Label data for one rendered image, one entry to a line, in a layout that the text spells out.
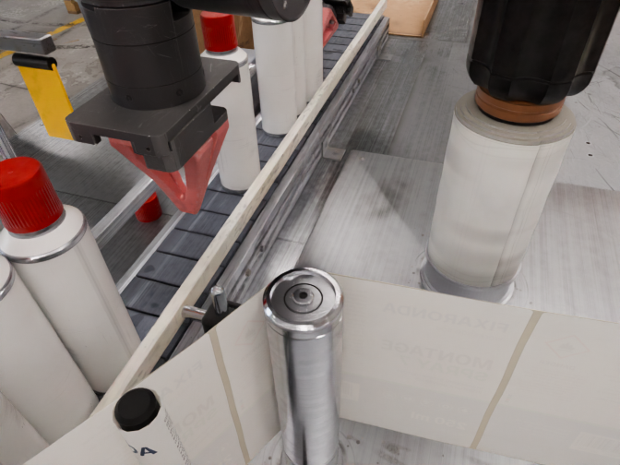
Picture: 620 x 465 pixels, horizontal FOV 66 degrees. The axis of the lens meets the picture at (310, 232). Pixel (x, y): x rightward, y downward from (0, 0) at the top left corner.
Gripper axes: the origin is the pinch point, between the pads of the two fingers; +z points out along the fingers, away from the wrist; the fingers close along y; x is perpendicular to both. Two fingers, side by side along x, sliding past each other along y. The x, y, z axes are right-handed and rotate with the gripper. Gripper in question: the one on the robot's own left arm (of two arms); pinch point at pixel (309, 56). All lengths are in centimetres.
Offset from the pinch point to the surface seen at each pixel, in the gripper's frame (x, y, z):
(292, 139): -16.1, 4.6, 14.7
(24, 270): -52, 1, 28
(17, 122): 134, -198, 16
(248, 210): -26.8, 4.6, 23.9
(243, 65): -28.7, 2.2, 9.2
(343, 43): 19.0, 0.5, -8.2
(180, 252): -29.4, -1.3, 29.5
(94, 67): 190, -201, -28
